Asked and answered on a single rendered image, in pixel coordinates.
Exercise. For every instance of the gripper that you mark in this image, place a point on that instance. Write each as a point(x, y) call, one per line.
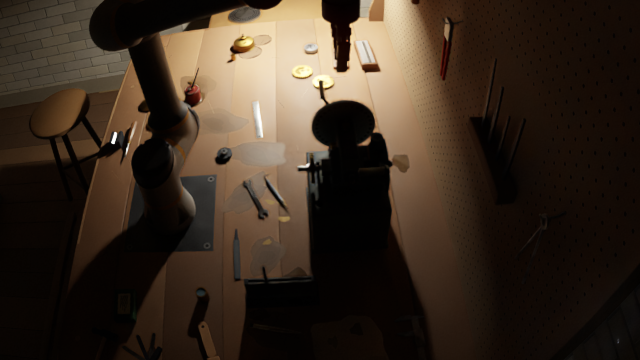
point(340, 11)

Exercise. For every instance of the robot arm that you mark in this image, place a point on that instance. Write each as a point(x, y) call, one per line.
point(160, 90)

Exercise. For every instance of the brass disc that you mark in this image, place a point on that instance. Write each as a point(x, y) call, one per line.
point(302, 71)
point(323, 81)

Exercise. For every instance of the dark crank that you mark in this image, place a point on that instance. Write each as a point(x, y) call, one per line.
point(323, 94)

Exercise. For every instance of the brass oil can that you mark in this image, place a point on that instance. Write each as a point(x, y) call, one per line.
point(243, 43)

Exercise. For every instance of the dark index plate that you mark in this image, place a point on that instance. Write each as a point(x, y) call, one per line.
point(345, 120)

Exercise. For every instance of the dark dividing head body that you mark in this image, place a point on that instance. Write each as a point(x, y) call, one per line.
point(350, 190)

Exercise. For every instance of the brown box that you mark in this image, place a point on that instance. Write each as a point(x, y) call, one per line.
point(376, 10)

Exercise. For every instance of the small silver tin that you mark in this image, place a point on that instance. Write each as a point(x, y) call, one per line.
point(311, 48)

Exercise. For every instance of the white sharpening stone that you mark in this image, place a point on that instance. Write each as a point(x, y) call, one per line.
point(366, 55)

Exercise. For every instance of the grey round mesh disc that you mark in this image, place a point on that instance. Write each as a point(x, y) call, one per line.
point(244, 14)

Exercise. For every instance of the white tube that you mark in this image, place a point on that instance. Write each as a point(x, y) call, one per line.
point(257, 119)

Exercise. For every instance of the dark steel bar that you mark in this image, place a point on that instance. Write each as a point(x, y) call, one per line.
point(302, 168)

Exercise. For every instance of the dark long file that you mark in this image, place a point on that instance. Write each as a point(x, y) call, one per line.
point(491, 90)
point(496, 107)
point(504, 134)
point(517, 140)

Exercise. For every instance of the black round knob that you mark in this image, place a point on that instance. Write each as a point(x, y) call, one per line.
point(223, 155)

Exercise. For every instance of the grey scriber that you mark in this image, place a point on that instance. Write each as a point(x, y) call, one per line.
point(276, 194)

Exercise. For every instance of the grey wrench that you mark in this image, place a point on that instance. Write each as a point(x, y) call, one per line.
point(255, 199)

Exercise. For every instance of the perforated pegboard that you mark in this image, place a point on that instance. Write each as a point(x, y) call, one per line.
point(575, 75)

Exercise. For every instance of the grey floor mat sheet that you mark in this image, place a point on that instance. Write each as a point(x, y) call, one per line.
point(202, 215)

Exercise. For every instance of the shiny steel clamp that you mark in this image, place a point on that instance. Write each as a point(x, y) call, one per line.
point(122, 142)

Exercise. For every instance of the grey file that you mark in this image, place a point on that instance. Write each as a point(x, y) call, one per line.
point(236, 255)

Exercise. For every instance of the dark blue box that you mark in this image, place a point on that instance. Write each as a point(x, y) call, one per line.
point(280, 300)

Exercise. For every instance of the grey dividers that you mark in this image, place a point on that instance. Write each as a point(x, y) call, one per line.
point(539, 232)

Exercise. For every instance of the wooden round stool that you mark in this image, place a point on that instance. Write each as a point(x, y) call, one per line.
point(60, 112)

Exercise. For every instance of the small round loupe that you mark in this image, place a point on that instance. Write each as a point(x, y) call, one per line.
point(201, 293)

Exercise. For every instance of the small green box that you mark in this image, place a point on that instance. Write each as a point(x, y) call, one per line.
point(125, 305)

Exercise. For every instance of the dark tool set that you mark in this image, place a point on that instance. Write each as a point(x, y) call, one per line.
point(145, 348)

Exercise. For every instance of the dark framed window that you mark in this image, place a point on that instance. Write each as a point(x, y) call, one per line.
point(610, 325)

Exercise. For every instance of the dark wall tool rack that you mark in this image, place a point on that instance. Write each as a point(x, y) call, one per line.
point(497, 170)

